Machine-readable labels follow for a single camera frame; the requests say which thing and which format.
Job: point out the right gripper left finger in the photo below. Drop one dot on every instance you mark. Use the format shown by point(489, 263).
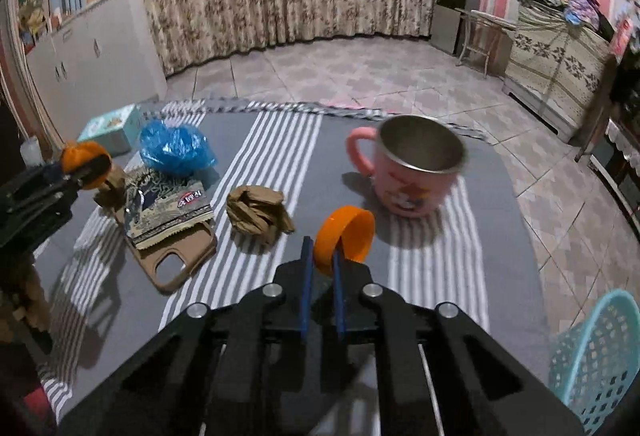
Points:
point(236, 370)

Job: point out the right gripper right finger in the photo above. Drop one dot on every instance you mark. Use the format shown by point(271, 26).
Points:
point(437, 371)

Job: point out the printed snack packet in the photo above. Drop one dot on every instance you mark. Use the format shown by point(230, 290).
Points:
point(158, 206)

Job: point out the orange plastic lid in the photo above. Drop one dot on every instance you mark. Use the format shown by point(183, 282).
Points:
point(350, 227)

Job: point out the teal tissue box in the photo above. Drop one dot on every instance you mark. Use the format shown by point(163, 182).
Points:
point(116, 131)

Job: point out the brown phone case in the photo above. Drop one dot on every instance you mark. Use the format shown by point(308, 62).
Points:
point(191, 248)

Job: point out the teal plastic basket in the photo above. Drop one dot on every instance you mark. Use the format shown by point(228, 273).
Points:
point(594, 362)

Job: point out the blue plastic bag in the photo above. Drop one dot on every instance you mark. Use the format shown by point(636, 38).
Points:
point(176, 151)

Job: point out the white cabinet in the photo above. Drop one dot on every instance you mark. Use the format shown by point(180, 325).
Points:
point(101, 59)

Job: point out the grey striped tablecloth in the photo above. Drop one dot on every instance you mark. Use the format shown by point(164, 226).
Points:
point(474, 250)

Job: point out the pink mug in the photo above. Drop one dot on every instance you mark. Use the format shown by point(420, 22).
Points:
point(412, 160)

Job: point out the low tv bench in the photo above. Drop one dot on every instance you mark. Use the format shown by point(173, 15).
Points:
point(612, 152)

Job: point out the covered storage cabinet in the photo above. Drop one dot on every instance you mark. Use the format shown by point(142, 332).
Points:
point(555, 67)

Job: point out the small folding table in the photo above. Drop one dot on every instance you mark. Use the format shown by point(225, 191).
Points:
point(481, 35)

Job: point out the water dispenser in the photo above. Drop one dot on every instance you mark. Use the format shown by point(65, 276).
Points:
point(447, 24)

